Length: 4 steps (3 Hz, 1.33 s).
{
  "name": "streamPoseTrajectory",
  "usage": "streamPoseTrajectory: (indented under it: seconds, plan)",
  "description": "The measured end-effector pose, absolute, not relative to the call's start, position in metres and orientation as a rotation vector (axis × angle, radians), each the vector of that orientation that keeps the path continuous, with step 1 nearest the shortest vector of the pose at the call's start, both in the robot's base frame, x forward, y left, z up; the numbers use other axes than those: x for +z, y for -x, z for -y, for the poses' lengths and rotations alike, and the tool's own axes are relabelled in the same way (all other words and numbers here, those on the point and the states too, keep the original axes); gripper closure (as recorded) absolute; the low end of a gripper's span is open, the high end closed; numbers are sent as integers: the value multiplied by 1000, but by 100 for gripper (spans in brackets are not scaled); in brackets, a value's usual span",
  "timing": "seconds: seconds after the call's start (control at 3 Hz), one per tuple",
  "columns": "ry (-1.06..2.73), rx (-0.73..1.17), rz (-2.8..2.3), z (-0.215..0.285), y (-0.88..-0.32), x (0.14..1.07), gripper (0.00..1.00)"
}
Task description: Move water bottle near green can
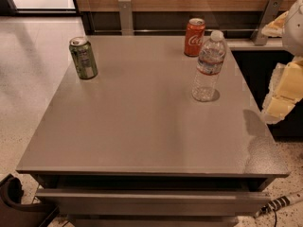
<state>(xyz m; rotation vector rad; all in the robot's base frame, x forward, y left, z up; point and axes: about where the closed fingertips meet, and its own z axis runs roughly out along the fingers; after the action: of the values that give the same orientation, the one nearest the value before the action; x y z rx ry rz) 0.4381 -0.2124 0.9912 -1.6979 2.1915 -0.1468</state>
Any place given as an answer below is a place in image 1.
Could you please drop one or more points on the grey drawer front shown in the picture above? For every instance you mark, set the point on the grey drawer front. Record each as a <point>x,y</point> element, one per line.
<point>154,202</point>

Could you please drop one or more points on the red Coca-Cola can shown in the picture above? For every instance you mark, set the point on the red Coca-Cola can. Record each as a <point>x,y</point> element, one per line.
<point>194,36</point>

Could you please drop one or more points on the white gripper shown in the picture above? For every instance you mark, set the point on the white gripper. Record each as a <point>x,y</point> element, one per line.
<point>294,32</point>

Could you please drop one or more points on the left metal bracket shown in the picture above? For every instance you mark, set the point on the left metal bracket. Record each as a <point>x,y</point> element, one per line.
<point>126,17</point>

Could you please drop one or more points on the grey drawer cabinet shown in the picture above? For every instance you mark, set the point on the grey drawer cabinet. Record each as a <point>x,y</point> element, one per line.
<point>136,126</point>

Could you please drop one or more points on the right metal bracket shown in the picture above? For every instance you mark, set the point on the right metal bracket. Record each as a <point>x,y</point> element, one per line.
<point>268,15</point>

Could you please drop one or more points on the dark brown chair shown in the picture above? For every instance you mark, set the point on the dark brown chair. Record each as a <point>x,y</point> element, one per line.
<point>15,214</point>

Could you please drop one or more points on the metal bracket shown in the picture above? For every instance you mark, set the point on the metal bracket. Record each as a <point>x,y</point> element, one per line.
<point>126,17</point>
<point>268,15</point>

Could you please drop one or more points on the green soda can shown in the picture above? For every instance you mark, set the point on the green soda can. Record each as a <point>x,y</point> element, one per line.
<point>83,57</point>

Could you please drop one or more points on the clear plastic water bottle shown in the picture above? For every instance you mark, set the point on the clear plastic water bottle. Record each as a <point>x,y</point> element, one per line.
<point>210,62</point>

